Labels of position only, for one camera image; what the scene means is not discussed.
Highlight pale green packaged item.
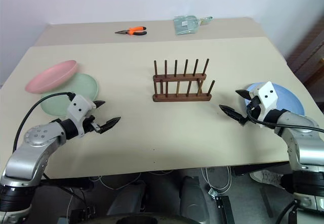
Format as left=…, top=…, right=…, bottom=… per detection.
left=173, top=15, right=201, bottom=36

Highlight wooden dish rack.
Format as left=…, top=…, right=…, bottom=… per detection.
left=152, top=58, right=216, bottom=103

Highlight dark grey rounded shape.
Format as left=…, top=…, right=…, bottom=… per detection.
left=106, top=180, right=148, bottom=217
left=179, top=175, right=216, bottom=222

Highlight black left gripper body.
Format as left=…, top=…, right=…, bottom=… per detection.
left=84, top=115, right=104, bottom=135

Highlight white cable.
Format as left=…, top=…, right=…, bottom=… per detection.
left=201, top=166, right=232, bottom=195
left=88, top=172, right=142, bottom=191

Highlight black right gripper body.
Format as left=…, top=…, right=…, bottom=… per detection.
left=238, top=96, right=262, bottom=127

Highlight white shoe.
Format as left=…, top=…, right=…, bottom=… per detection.
left=250, top=169, right=287, bottom=190

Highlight pale green handled utensil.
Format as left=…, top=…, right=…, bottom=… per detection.
left=198, top=16, right=215, bottom=25

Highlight pink plate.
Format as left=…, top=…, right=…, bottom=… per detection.
left=24, top=60, right=78, bottom=94

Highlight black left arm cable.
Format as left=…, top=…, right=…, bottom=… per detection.
left=13, top=92, right=74, bottom=154

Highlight orange-handled pliers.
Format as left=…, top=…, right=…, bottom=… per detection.
left=114, top=26, right=148, bottom=37

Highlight brown wooden cabinet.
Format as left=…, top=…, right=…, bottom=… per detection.
left=286, top=19, right=324, bottom=88

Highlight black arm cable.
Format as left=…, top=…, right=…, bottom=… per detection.
left=13, top=92, right=74, bottom=154
left=246, top=105, right=324, bottom=133

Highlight black table frame bar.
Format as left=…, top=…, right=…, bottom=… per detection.
left=39, top=177, right=92, bottom=189
left=231, top=163, right=292, bottom=177

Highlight light green plate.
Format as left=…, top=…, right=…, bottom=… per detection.
left=40, top=72, right=99, bottom=119

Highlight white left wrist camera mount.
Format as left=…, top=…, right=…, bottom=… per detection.
left=66, top=94, right=97, bottom=138

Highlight light blue plate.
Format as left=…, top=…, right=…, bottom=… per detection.
left=244, top=81, right=305, bottom=117

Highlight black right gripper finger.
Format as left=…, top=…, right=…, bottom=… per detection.
left=235, top=89, right=253, bottom=101
left=218, top=104, right=244, bottom=123

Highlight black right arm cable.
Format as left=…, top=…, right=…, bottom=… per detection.
left=246, top=105, right=324, bottom=133

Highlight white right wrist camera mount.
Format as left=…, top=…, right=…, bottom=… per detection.
left=249, top=81, right=279, bottom=129

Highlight black metal bracket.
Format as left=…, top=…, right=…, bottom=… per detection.
left=215, top=195, right=235, bottom=224

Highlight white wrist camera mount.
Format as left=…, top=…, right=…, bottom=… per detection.
left=66, top=94, right=97, bottom=138
left=249, top=81, right=279, bottom=129

